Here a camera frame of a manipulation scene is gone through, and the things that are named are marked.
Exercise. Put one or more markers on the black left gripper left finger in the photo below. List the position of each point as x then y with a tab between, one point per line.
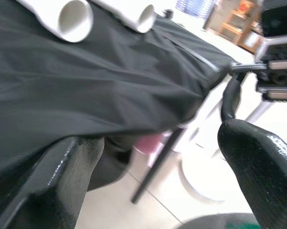
62	190

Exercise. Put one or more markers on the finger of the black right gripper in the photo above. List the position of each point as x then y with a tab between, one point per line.
230	100

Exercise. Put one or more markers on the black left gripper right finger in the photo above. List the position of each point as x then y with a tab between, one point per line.
265	179

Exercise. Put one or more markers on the white floor appliance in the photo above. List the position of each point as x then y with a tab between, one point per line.
205	112

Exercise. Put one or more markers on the grey robot left leg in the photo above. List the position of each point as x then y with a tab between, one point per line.
217	220

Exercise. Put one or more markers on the wooden shelf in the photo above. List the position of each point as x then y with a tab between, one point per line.
236	26

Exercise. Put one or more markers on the white round base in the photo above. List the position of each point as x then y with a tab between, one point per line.
195	188

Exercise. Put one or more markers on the pink stool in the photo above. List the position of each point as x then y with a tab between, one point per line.
149	145

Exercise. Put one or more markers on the black metal table leg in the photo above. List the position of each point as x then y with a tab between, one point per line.
155	167

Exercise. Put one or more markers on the black table cloth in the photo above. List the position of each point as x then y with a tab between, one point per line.
86	83

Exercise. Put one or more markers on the white plastic table leg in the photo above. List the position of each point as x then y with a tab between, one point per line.
50	12
129	12

